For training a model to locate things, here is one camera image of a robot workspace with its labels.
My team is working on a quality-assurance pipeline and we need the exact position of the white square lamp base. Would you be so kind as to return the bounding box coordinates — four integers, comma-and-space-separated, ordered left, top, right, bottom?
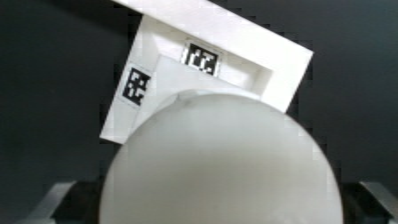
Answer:
100, 0, 313, 143

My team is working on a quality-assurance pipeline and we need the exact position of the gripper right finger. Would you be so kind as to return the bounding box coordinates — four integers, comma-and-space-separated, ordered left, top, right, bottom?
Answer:
342, 181, 398, 224

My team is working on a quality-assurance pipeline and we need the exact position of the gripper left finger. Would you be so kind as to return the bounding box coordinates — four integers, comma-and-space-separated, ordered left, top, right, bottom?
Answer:
24, 181, 102, 224

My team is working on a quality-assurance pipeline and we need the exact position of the white lamp bulb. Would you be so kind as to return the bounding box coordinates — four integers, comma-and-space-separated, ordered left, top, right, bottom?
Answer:
100, 92, 343, 224

